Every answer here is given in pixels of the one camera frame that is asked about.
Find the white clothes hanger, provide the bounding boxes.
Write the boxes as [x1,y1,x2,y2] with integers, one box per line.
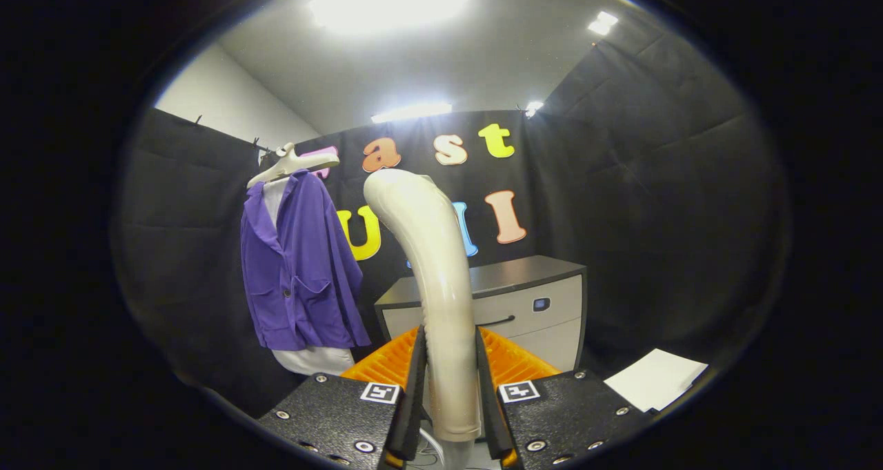
[246,143,341,190]

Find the grey cabinet with dark top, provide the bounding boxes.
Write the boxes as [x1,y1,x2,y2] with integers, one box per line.
[375,255,588,373]

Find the white paper sheet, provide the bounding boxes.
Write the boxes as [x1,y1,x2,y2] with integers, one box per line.
[604,349,709,413]

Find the white garment steamer head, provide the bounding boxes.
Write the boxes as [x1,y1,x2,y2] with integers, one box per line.
[364,168,482,443]

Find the long ceiling light strip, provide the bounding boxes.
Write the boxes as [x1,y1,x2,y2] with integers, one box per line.
[370,102,453,124]

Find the white inner shirt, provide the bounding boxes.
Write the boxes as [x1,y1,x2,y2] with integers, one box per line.
[262,177,357,377]

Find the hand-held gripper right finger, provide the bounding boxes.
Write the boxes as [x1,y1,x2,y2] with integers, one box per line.
[475,326,653,470]

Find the purple jacket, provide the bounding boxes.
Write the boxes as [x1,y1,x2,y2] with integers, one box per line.
[240,170,371,351]

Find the small square ceiling light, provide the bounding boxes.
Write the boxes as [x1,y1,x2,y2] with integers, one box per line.
[587,11,620,37]

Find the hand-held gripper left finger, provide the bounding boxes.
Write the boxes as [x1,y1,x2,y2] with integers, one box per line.
[259,325,427,470]

